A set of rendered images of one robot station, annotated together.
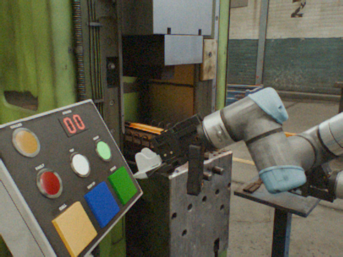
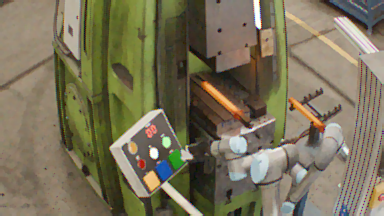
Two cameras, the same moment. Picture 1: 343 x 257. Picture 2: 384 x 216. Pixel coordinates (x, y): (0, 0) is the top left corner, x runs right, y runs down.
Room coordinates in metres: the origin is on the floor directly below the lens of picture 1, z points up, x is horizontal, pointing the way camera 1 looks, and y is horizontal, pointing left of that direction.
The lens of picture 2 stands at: (-1.99, -0.73, 3.28)
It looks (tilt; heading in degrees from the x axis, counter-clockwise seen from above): 35 degrees down; 15
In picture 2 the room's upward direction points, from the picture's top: 1 degrees counter-clockwise
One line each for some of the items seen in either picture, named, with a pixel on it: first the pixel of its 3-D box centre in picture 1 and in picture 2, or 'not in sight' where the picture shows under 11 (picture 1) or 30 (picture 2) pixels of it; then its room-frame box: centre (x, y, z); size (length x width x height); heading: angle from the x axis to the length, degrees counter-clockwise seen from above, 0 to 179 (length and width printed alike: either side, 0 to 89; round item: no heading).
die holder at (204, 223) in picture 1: (152, 194); (217, 139); (1.34, 0.05, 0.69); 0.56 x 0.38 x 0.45; 47
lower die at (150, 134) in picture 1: (143, 139); (210, 101); (1.29, 0.08, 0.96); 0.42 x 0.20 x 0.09; 47
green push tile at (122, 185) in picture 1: (121, 185); (175, 159); (0.74, 0.10, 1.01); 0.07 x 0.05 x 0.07; 162
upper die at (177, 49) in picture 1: (142, 49); (209, 40); (1.29, 0.08, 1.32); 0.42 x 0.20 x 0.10; 47
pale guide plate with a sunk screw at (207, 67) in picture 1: (207, 59); (266, 42); (1.46, -0.19, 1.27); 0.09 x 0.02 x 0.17; 137
